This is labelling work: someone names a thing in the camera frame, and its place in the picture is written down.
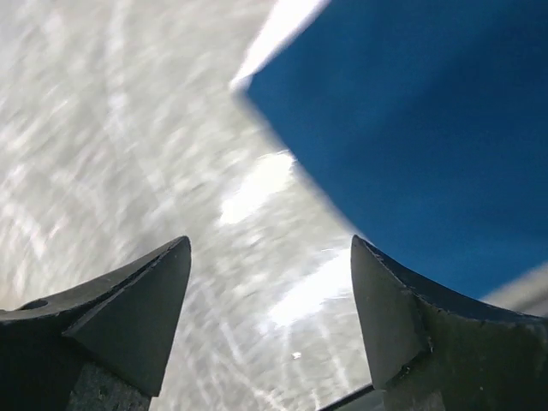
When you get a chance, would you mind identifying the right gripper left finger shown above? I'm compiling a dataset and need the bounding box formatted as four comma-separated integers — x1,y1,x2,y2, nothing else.
1,236,191,410

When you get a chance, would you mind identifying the white folded t-shirt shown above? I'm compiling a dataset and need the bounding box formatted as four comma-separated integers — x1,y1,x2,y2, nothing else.
229,0,330,92

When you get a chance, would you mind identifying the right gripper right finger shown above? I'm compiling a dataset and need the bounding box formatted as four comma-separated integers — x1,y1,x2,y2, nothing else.
351,237,547,410

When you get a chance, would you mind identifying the blue printed t-shirt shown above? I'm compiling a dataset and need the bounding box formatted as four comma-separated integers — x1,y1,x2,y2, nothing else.
241,0,547,297

